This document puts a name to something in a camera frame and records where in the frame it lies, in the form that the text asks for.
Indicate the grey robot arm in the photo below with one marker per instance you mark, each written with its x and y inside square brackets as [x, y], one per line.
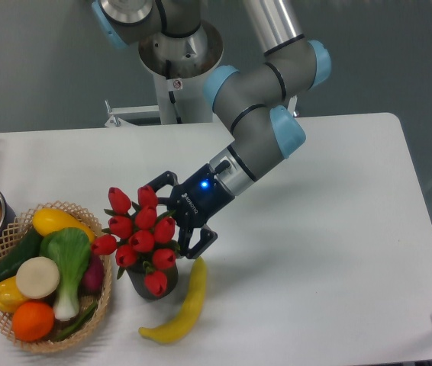
[183, 53]

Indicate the orange fruit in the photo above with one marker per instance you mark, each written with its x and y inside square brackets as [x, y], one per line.
[32, 321]

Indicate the red tulip bouquet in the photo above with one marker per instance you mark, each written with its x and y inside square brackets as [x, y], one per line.
[137, 233]

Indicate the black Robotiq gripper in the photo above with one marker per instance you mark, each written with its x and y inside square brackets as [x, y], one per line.
[194, 201]

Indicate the white round radish slice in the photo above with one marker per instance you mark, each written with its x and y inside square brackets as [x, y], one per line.
[38, 278]

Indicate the green cucumber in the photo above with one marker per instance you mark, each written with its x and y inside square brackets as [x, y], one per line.
[27, 248]

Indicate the woven wicker basket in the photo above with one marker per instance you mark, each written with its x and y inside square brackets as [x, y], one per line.
[11, 236]

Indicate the yellow squash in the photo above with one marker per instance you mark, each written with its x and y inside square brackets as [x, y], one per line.
[49, 220]

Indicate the yellow bell pepper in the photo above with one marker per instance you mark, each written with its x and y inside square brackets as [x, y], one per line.
[10, 296]

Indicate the green bok choy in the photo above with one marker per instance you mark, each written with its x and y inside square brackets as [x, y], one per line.
[69, 249]

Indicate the yellow banana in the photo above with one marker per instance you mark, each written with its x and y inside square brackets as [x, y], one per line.
[182, 324]

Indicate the green bean pod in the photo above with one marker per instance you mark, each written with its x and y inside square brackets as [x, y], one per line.
[78, 324]

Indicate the dark grey ribbed vase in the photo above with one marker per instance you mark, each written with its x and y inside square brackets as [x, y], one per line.
[137, 274]

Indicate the purple red onion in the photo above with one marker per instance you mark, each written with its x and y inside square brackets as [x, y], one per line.
[94, 275]

